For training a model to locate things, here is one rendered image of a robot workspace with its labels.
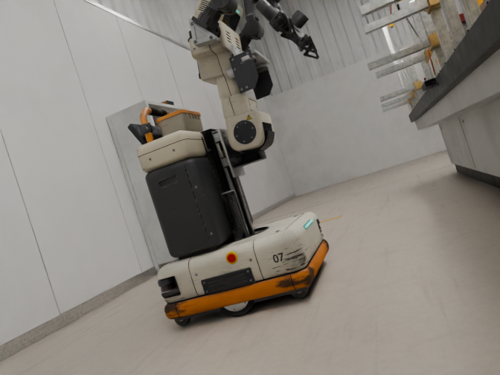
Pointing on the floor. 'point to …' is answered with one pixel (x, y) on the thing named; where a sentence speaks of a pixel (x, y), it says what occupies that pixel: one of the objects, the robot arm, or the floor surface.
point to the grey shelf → (118, 124)
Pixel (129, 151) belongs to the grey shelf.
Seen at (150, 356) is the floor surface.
